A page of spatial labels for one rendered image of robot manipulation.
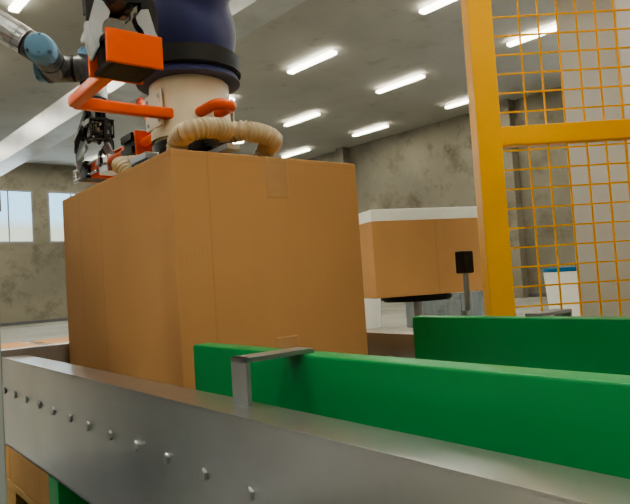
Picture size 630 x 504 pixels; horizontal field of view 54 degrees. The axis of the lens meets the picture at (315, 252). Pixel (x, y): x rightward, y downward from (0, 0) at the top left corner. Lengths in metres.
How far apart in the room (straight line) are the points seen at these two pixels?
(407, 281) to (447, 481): 2.46
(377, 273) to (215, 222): 1.81
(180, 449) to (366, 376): 0.24
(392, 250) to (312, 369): 2.18
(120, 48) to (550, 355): 0.79
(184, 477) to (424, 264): 2.28
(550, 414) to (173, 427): 0.43
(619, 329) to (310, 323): 0.52
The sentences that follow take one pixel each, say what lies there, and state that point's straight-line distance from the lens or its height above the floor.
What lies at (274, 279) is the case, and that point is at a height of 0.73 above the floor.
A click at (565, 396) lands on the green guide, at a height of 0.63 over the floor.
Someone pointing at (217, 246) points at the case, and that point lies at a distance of 1.06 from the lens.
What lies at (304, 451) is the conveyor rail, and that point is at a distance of 0.54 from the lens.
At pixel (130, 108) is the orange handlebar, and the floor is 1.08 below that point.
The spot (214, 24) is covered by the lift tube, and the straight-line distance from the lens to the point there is 1.38.
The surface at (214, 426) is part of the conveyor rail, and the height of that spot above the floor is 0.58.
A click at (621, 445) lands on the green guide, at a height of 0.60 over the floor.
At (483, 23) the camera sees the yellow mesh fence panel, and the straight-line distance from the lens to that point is 1.40.
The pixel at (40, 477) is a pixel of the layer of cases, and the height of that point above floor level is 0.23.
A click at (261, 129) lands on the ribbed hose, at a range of 1.25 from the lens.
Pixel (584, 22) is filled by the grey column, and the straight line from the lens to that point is 1.90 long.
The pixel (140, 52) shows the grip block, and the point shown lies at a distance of 1.00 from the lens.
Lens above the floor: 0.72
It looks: 3 degrees up
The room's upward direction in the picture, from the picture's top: 4 degrees counter-clockwise
